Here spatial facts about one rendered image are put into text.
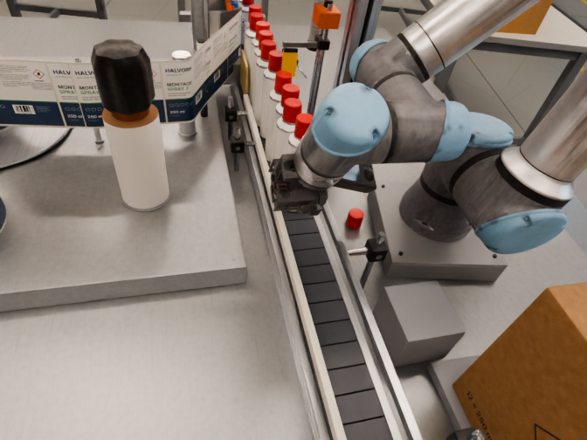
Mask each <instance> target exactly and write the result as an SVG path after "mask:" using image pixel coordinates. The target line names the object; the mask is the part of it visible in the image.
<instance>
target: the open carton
mask: <svg viewBox="0 0 587 440"><path fill-rule="evenodd" d="M553 1H554V0H541V1H539V2H538V3H536V4H535V5H533V6H532V7H530V8H529V9H528V10H526V11H524V12H523V13H522V14H521V15H520V16H518V17H516V18H515V19H514V20H512V21H511V22H509V23H508V24H506V25H505V26H503V27H502V28H500V29H499V30H498V31H497V32H503V33H516V34H529V35H535V34H536V33H537V31H538V29H539V27H540V25H541V23H542V21H543V19H544V18H545V16H546V14H547V12H548V10H549V8H550V6H551V4H552V3H553Z"/></svg>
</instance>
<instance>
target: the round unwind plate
mask: <svg viewBox="0 0 587 440"><path fill-rule="evenodd" d="M69 129H70V128H66V127H12V128H11V129H9V130H7V131H5V132H3V133H0V168H3V167H7V166H10V165H14V164H17V163H20V162H24V161H27V160H29V159H31V158H33V157H35V156H37V155H41V154H42V153H44V152H45V151H47V150H48V149H50V148H52V147H53V146H55V145H56V144H57V143H58V142H60V141H61V140H62V139H63V138H64V136H65V135H66V134H67V132H68V131H69Z"/></svg>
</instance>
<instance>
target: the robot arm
mask: <svg viewBox="0 0 587 440"><path fill-rule="evenodd" d="M539 1H541V0H442V1H441V2H439V3H438V4H437V5H435V6H434V7H433V8H431V9H430V10H429V11H427V12H426V13H425V14H424V15H423V16H422V17H420V18H419V19H418V20H416V21H415V22H414V23H412V24H411V25H410V26H408V27H407V28H406V29H404V30H403V31H402V32H400V33H399V34H397V35H396V36H395V37H394V38H393V39H392V40H390V41H389V42H388V41H386V40H383V39H379V38H377V39H373V40H370V41H367V42H365V43H363V44H362V45H360V46H359V47H358V48H357V49H356V51H355V52H354V54H353V56H352V58H351V60H350V64H349V72H350V76H351V78H352V80H353V82H354V83H346V84H343V85H340V86H338V87H336V88H335V89H334V90H332V91H331V92H330V93H329V94H328V96H327V98H326V99H324V101H323V102H322V103H321V104H320V105H319V106H318V108H317V109H316V111H315V113H314V116H313V119H312V122H311V123H310V125H309V127H308V129H307V131H306V133H305V134H304V135H303V137H302V139H301V141H300V143H299V145H298V147H297V148H296V151H295V153H294V154H284V155H281V157H280V158H279V159H273V161H272V164H271V166H270V168H269V170H268V172H273V173H272V174H271V186H270V190H271V198H272V203H274V209H273V211H281V210H297V211H298V212H300V213H301V214H307V213H308V214H309V216H318V215H319V214H320V212H321V211H322V205H325V203H326V201H327V200H328V189H329V188H331V187H332V186H333V187H337V188H341V189H349V190H354V191H357V192H362V193H369V192H371V191H373V190H376V179H375V175H374V170H373V166H372V164H385V163H415V162H424V163H425V166H424V169H423V171H422V173H421V176H420V177H419V178H418V179H417V180H416V181H415V182H414V183H413V184H412V186H410V187H409V188H408V189H407V190H406V191H405V192H404V195H403V197H402V200H401V202H400V205H399V211H400V214H401V217H402V218H403V220H404V222H405V223H406V224H407V225H408V226H409V227H410V228H411V229H412V230H414V231H415V232H416V233H418V234H419V235H420V236H422V237H426V238H428V239H431V240H434V241H439V242H453V241H457V240H460V239H461V238H463V237H465V236H466V235H467V234H468V232H469V231H470V229H471V228H472V227H473V229H474V233H475V235H476V236H477V237H479V238H480V240H481V241H482V242H483V244H484V245H485V246H486V247H487V248H488V249H489V250H490V251H492V252H495V253H499V254H515V253H519V252H523V251H528V250H531V249H534V248H536V247H538V246H540V245H543V244H546V243H547V242H548V241H550V240H552V239H553V238H555V237H557V236H558V235H559V234H560V233H561V232H562V231H563V230H564V229H565V228H566V226H567V223H568V218H567V214H566V213H565V212H564V211H563V210H562V208H563V207H564V206H565V205H566V204H567V203H568V202H569V201H570V200H571V199H572V198H573V197H574V196H575V194H576V188H575V180H576V179H577V178H578V177H579V176H580V175H581V174H582V173H583V172H584V171H585V170H586V169H587V66H586V67H585V68H584V70H583V71H582V72H581V73H580V75H579V76H578V77H577V79H576V80H575V81H574V82H573V83H572V85H571V86H570V87H569V88H568V90H567V91H566V92H565V93H564V94H563V96H562V97H561V98H560V99H559V101H557V103H555V105H554V106H553V107H552V108H551V110H550V111H549V112H548V113H547V115H546V116H545V117H544V118H543V119H542V121H541V122H540V123H539V124H538V126H537V127H536V128H535V129H534V131H533V132H532V133H531V134H530V135H529V137H528V138H527V139H526V140H525V141H524V142H523V143H522V145H521V146H519V147H511V148H509V147H508V146H509V145H511V144H512V142H513V138H514V131H513V130H512V128H511V127H510V126H509V125H508V124H507V123H505V122H504V121H502V120H499V119H497V118H494V117H493V116H490V115H486V114H483V113H472V112H468V111H467V109H466V107H465V106H464V105H462V104H461V103H459V102H457V101H448V100H435V99H434V98H433V97H432V96H431V95H430V94H429V93H428V91H427V90H426V89H425V87H424V86H423V85H422V84H423V83H425V82H426V81H427V80H428V79H429V78H431V77H432V76H434V75H435V74H437V73H438V72H440V71H441V70H443V69H444V68H445V67H447V66H448V65H450V64H451V63H452V62H453V61H455V60H456V59H458V58H460V57H461V56H462V55H464V54H465V53H467V52H468V51H470V50H471V49H473V48H474V47H475V46H476V45H478V44H479V43H481V42H482V41H483V40H485V39H486V38H488V37H490V36H491V35H492V34H494V33H495V32H497V31H498V30H499V29H500V28H502V27H503V26H505V25H506V24H508V23H509V22H511V21H512V20H514V19H515V18H516V17H518V16H520V15H521V14H522V13H523V12H524V11H526V10H528V9H529V8H530V7H532V6H533V5H535V4H536V3H538V2H539ZM273 167H274V168H273Z"/></svg>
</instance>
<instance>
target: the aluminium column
mask: <svg viewBox="0 0 587 440"><path fill-rule="evenodd" d="M382 4H383V0H350V3H349V11H348V15H347V20H346V24H345V29H344V33H343V38H342V46H341V50H340V55H339V59H338V64H337V68H336V73H335V81H334V85H333V90H334V89H335V88H336V87H338V86H340V85H343V84H346V83H354V82H353V80H352V78H351V76H350V72H349V64H350V60H351V58H352V56H353V54H354V52H355V51H356V49H357V48H358V47H359V46H360V45H362V44H363V43H365V42H367V41H370V40H373V38H374V35H375V31H376V25H377V22H378V18H379V15H380V11H381V8H382Z"/></svg>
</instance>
